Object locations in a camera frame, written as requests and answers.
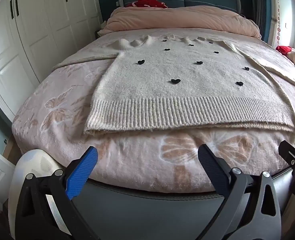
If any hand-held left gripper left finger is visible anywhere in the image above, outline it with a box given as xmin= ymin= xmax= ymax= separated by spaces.
xmin=14 ymin=145 xmax=99 ymax=240

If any small red item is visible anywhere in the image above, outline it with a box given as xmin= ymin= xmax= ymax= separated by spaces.
xmin=275 ymin=45 xmax=293 ymax=56

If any red cloth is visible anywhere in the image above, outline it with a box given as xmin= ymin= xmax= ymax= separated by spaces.
xmin=131 ymin=0 xmax=168 ymax=9

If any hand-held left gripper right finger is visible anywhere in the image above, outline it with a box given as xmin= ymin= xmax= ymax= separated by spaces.
xmin=197 ymin=144 xmax=283 ymax=240

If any red and white bead string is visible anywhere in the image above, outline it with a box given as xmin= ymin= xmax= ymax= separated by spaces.
xmin=274 ymin=0 xmax=282 ymax=48

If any white wardrobe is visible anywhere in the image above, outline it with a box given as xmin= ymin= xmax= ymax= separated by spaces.
xmin=0 ymin=0 xmax=103 ymax=122

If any cream sweater with black hearts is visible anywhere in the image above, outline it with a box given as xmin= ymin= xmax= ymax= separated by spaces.
xmin=84 ymin=35 xmax=295 ymax=136

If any grey curtain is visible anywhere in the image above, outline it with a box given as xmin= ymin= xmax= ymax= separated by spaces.
xmin=249 ymin=0 xmax=273 ymax=44

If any dark grey bed frame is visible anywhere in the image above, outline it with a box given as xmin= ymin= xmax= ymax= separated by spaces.
xmin=80 ymin=165 xmax=295 ymax=240

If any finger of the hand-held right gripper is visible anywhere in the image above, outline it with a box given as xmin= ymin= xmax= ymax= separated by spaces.
xmin=278 ymin=140 xmax=295 ymax=205

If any pink duvet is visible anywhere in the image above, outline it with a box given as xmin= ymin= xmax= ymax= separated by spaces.
xmin=98 ymin=5 xmax=261 ymax=39

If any bed with pink floral blanket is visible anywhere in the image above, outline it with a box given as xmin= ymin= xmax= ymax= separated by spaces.
xmin=11 ymin=27 xmax=295 ymax=193

